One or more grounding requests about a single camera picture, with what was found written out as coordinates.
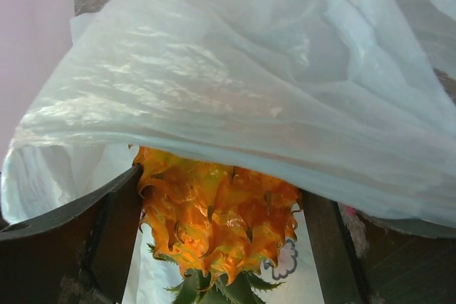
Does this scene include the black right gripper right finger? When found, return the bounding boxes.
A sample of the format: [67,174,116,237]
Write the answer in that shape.
[302,191,455,303]

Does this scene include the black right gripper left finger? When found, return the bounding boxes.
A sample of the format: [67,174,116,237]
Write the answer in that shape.
[1,166,142,303]

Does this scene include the orange pineapple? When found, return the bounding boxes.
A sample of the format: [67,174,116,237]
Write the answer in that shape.
[133,146,303,303]

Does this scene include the light blue plastic bag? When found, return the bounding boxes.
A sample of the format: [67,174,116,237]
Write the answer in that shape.
[0,0,456,304]

